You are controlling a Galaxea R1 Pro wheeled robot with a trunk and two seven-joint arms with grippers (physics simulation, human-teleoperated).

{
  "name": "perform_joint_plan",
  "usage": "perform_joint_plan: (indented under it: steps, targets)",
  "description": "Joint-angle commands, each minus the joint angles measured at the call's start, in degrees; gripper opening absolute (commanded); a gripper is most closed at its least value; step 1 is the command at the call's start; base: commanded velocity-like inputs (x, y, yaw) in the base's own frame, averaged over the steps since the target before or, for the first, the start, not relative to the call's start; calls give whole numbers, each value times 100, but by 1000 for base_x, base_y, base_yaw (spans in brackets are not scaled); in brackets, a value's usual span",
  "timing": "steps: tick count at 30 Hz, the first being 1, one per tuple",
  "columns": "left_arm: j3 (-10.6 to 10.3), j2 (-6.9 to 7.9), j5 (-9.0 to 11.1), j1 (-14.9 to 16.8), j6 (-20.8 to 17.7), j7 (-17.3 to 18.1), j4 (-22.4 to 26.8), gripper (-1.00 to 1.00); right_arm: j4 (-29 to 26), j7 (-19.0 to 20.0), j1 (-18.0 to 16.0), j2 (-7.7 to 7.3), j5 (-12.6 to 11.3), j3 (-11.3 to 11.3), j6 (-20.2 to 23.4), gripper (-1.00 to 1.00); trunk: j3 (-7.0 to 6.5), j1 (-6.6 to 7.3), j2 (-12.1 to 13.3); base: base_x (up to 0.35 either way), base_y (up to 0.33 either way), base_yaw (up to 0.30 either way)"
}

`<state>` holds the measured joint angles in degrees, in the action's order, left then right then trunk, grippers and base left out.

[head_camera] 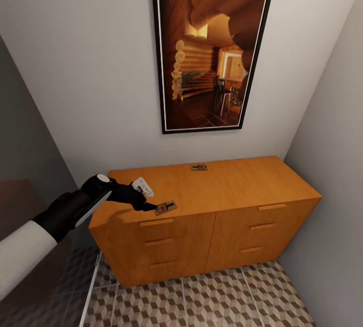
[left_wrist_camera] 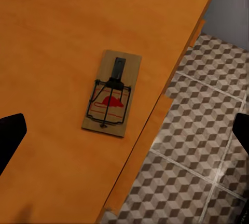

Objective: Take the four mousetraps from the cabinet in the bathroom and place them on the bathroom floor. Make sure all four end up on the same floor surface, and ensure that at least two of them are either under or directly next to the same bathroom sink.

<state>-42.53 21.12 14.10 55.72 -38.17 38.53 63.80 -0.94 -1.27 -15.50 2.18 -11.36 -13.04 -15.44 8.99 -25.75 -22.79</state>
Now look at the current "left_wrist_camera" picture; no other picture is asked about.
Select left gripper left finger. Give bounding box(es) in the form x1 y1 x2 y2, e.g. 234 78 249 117
0 113 27 175

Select mousetrap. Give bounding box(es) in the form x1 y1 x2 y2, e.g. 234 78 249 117
82 49 142 136

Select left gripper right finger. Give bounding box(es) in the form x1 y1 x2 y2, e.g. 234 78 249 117
232 113 249 155

